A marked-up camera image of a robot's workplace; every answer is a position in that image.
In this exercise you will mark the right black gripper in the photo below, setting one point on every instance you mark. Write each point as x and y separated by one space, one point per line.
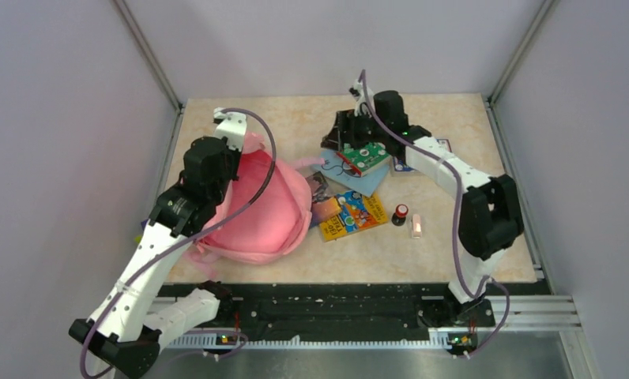
344 131

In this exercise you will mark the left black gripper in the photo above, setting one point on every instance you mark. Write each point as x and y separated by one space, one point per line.
235 155

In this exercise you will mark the green red-spined book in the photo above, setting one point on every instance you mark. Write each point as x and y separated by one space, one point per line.
362 161

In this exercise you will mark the Jane Eyre dark book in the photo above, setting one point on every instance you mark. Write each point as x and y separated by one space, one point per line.
324 205

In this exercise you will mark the pink student backpack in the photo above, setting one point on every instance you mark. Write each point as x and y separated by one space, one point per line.
273 226

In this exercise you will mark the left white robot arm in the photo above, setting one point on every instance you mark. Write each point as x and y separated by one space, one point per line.
121 331

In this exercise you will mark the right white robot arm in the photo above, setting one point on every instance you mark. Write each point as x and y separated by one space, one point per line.
487 214

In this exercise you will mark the light blue book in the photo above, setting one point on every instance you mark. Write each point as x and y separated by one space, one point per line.
336 170

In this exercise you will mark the blue cartoon book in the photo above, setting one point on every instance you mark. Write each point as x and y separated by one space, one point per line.
399 168

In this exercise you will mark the yellow storey treehouse book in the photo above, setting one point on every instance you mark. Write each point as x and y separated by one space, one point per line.
358 213

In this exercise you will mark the pink eraser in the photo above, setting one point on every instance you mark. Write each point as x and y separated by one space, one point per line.
416 227

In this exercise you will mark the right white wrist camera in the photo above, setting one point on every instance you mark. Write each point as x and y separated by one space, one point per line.
363 98

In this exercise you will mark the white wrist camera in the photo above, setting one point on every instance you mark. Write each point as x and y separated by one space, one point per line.
231 128
363 98

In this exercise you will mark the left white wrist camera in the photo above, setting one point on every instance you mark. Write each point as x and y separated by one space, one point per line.
231 128

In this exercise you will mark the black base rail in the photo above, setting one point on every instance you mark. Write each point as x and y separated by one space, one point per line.
378 312

